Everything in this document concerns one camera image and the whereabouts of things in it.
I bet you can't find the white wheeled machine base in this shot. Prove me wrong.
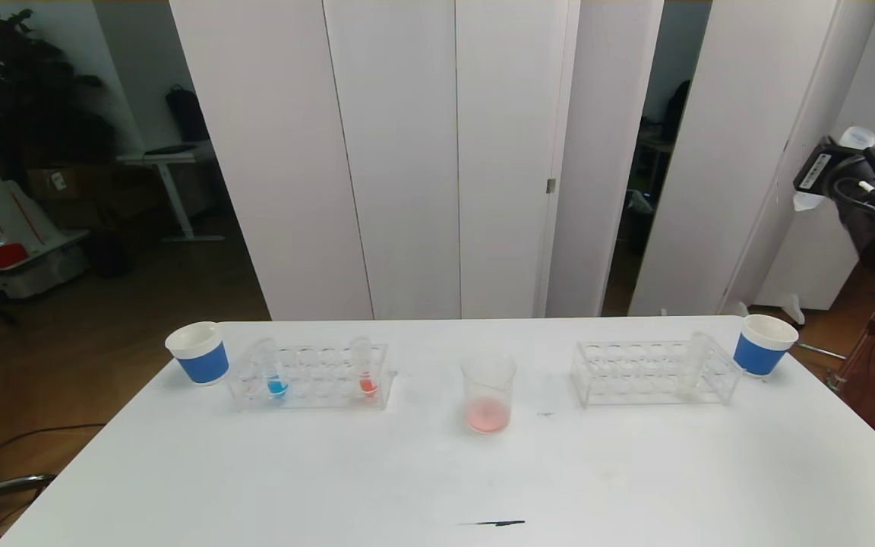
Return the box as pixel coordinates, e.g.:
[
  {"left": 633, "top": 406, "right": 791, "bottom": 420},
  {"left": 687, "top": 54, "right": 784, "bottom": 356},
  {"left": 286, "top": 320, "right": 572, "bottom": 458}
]
[{"left": 0, "top": 181, "right": 93, "bottom": 299}]

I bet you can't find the brown cardboard box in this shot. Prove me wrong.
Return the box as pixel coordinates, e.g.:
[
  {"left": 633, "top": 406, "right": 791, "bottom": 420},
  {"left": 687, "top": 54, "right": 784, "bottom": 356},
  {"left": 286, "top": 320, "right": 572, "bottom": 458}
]
[{"left": 26, "top": 167, "right": 115, "bottom": 227}]

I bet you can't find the dark green potted plant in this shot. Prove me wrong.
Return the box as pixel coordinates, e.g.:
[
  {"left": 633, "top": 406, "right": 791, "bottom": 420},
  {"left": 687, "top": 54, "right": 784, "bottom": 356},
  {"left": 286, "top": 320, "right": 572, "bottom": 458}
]
[{"left": 0, "top": 0, "right": 115, "bottom": 183}]

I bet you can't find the grey metal chair leg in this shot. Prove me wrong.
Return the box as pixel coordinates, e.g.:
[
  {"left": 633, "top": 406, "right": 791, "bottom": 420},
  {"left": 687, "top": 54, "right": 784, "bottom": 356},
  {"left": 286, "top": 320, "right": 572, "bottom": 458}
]
[{"left": 0, "top": 475, "right": 57, "bottom": 506}]

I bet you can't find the black backpack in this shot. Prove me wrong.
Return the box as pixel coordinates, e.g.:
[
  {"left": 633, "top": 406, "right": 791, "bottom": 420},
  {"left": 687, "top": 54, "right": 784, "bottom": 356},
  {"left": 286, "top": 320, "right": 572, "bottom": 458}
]
[{"left": 165, "top": 85, "right": 210, "bottom": 144}]

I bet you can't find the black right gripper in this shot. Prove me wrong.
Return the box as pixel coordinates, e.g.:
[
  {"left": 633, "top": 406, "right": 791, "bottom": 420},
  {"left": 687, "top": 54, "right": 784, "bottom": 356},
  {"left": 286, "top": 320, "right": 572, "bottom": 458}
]
[{"left": 792, "top": 135, "right": 875, "bottom": 201}]

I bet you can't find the clear glass beaker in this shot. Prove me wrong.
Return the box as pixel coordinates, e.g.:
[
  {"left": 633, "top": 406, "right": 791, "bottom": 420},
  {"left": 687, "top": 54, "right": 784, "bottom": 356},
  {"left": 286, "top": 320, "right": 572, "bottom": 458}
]
[{"left": 460, "top": 350, "right": 517, "bottom": 436}]

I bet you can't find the white partition panel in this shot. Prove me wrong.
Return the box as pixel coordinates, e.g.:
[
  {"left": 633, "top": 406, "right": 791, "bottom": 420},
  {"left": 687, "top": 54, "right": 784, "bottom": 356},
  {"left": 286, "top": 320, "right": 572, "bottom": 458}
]
[
  {"left": 627, "top": 0, "right": 875, "bottom": 318},
  {"left": 544, "top": 0, "right": 665, "bottom": 320},
  {"left": 322, "top": 0, "right": 462, "bottom": 321},
  {"left": 454, "top": 0, "right": 583, "bottom": 320},
  {"left": 170, "top": 0, "right": 374, "bottom": 322},
  {"left": 754, "top": 0, "right": 875, "bottom": 312}
]

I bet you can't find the clear acrylic test tube rack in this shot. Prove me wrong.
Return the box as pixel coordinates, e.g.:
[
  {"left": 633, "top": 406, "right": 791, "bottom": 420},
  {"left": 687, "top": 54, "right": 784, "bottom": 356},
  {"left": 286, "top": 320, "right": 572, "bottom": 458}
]
[
  {"left": 570, "top": 340, "right": 742, "bottom": 408},
  {"left": 228, "top": 342, "right": 397, "bottom": 412}
]

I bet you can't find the test tube with blue pigment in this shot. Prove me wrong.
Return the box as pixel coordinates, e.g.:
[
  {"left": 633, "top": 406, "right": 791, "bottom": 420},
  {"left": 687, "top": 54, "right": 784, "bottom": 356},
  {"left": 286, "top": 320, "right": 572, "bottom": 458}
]
[{"left": 255, "top": 339, "right": 291, "bottom": 400}]

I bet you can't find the test tube with yellow pigment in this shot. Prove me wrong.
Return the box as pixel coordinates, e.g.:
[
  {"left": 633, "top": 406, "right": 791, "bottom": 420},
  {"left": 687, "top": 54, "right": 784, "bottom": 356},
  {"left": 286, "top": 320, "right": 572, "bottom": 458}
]
[{"left": 673, "top": 332, "right": 713, "bottom": 401}]

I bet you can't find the white office desk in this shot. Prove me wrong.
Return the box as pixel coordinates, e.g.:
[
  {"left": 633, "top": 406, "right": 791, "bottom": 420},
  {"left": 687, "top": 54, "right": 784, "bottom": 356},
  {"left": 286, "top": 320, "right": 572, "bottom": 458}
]
[{"left": 117, "top": 143, "right": 226, "bottom": 244}]

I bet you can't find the test tube with red pigment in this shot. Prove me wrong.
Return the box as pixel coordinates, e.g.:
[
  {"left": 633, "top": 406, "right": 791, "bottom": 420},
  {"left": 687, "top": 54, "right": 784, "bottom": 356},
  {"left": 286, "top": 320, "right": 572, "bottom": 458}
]
[
  {"left": 792, "top": 126, "right": 875, "bottom": 212},
  {"left": 352, "top": 338, "right": 381, "bottom": 398}
]

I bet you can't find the blue and white paper cup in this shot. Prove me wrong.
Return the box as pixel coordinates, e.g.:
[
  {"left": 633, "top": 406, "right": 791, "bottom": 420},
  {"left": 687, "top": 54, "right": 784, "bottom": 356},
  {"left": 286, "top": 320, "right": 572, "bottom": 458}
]
[
  {"left": 165, "top": 321, "right": 230, "bottom": 386},
  {"left": 733, "top": 315, "right": 799, "bottom": 378}
]

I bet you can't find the grey metal floor rod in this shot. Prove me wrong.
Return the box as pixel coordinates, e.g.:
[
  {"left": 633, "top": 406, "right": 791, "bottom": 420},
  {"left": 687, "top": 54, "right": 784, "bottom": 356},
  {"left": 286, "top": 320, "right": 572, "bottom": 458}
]
[{"left": 791, "top": 342, "right": 847, "bottom": 362}]

